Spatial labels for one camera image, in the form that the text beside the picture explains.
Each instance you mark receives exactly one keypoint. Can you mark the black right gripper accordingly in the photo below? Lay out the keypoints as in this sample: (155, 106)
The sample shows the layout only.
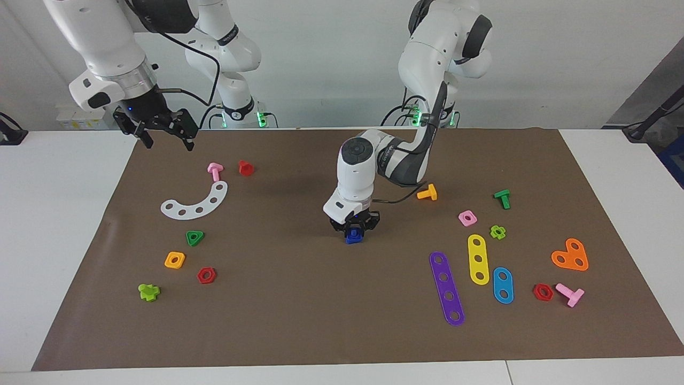
(147, 112)

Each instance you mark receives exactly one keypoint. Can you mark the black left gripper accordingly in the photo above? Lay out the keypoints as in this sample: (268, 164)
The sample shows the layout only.
(355, 219)

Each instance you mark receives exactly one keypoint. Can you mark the blue square plastic nut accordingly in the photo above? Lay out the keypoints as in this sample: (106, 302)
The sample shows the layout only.
(354, 233)

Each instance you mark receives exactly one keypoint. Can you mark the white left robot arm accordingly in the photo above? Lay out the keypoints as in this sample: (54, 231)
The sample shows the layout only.
(427, 59)

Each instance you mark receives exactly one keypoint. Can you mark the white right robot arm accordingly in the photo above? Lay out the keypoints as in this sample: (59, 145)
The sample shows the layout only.
(101, 37)

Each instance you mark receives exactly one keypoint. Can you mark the pink plastic bolt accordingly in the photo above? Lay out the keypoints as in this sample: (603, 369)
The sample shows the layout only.
(215, 171)
(572, 295)

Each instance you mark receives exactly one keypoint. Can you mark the orange plastic bolt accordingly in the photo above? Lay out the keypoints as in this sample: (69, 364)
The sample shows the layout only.
(429, 193)

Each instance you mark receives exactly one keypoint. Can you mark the white curved five-hole plate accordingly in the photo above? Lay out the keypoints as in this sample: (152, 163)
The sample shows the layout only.
(191, 212)

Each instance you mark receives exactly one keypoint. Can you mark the red hexagon-head plastic bolt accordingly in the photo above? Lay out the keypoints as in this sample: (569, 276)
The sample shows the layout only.
(246, 169)

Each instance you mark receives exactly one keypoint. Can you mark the purple four-hole plastic strip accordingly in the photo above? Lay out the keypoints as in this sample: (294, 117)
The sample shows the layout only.
(441, 268)

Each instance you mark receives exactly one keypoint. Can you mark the brown table mat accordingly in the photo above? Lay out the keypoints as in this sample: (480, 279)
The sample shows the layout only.
(320, 321)

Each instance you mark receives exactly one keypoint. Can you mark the green triangular plastic nut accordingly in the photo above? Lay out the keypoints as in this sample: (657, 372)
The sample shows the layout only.
(200, 233)

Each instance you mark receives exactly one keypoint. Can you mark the pink square plastic nut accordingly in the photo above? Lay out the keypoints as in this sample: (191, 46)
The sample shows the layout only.
(461, 216)

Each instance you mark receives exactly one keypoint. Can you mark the yellow three-hole plastic strip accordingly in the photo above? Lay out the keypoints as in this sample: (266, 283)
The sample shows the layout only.
(477, 250)

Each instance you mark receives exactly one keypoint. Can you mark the orange square plastic nut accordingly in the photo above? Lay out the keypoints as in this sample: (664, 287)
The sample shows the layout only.
(168, 262)

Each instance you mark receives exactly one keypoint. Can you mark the lime cross-shaped plastic nut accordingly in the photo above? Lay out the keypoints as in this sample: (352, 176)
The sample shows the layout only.
(492, 230)

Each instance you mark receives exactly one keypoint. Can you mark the red hexagonal plastic nut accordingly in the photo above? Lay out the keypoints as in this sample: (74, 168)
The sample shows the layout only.
(536, 292)
(201, 276)

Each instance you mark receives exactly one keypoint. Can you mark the green plastic bolt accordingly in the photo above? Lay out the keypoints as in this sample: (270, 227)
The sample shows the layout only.
(502, 195)

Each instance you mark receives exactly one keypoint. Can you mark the blue two-hole plastic strip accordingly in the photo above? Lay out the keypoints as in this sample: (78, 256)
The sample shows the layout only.
(503, 285)

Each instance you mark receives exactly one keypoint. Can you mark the lime cross-head plastic bolt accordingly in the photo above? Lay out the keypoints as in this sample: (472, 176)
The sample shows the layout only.
(147, 293)

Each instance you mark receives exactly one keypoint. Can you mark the orange heart-shaped plastic plate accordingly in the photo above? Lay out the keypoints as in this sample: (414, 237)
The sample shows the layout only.
(569, 255)

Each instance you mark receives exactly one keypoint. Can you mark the black stand pole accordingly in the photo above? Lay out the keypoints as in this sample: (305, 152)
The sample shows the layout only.
(657, 115)

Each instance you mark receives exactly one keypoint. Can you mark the blue crate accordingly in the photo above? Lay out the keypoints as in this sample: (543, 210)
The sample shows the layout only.
(676, 160)

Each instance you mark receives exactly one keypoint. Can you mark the black clamp mount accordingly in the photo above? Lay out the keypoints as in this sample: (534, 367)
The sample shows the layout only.
(13, 136)

